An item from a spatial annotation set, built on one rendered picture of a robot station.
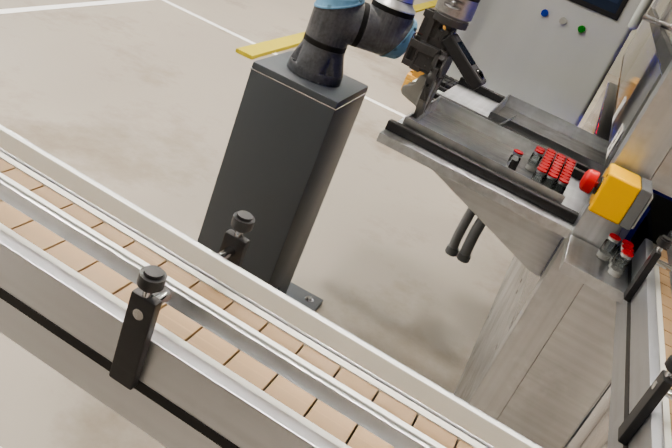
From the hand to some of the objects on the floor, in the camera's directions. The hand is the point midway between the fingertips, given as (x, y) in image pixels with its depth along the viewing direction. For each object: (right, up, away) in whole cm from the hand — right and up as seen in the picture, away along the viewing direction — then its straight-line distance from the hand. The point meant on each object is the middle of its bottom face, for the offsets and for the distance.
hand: (420, 113), depth 138 cm
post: (-1, -98, +22) cm, 100 cm away
